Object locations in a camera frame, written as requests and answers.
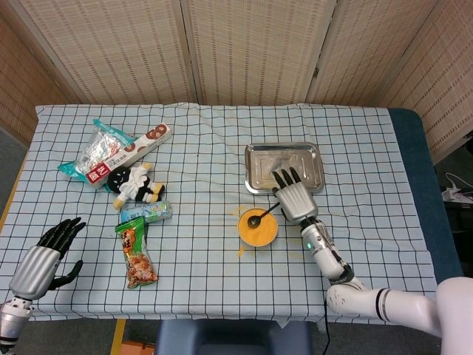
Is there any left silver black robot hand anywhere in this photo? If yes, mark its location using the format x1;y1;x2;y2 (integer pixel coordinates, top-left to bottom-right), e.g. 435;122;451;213
9;217;88;300

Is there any small light green packet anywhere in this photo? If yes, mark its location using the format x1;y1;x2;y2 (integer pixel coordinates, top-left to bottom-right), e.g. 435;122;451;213
120;200;174;225

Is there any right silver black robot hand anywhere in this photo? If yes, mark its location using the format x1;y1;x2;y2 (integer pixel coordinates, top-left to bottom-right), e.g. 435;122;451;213
271;166;319;226

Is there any orange box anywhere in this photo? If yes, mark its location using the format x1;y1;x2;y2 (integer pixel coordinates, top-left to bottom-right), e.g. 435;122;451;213
120;339;156;355

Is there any steel tray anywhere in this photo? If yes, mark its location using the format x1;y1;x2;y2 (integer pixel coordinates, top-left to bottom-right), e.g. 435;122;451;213
245;142;325;196

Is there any woven folding screen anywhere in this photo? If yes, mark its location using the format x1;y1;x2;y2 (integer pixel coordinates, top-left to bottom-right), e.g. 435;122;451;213
0;0;473;166

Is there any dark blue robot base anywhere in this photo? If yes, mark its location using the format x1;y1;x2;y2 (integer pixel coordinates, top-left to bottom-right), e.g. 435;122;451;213
157;318;313;355

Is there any dark blue padded table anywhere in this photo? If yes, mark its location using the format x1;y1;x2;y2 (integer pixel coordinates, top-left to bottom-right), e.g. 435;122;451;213
387;107;465;278

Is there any black spoon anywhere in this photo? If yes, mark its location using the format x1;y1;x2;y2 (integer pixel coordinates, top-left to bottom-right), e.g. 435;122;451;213
247;201;281;227

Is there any white cable bundle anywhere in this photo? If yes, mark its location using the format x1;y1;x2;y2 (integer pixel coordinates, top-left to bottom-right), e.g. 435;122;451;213
441;172;473;203

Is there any long white cardboard box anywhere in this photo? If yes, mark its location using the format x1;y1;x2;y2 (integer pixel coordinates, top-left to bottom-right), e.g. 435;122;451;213
85;124;174;190

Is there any blue checked tablecloth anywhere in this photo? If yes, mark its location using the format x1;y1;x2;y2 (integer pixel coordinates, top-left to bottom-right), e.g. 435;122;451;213
0;102;435;326

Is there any green snack bag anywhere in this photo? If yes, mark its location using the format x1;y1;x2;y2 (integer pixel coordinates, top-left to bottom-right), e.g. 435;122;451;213
114;217;159;290

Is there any silver teal plastic bag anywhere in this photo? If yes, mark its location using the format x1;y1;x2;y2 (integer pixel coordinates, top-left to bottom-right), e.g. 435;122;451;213
58;118;136;182

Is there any black white plush doll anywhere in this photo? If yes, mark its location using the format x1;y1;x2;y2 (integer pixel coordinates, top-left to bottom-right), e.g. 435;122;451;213
106;162;166;210

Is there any black cable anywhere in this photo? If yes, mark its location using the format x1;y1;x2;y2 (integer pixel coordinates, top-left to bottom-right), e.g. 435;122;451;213
323;295;332;355

